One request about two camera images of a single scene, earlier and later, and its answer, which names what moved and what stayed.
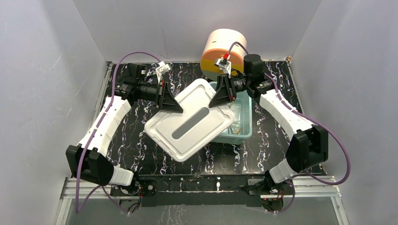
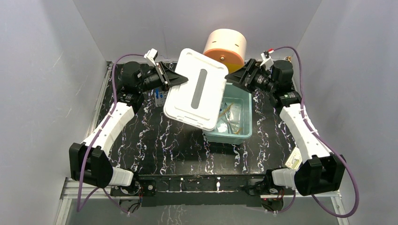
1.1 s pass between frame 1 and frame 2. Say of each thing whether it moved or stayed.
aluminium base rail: stayed
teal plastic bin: stayed
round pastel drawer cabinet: stayed
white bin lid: moved
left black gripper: moved
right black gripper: moved
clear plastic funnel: stayed
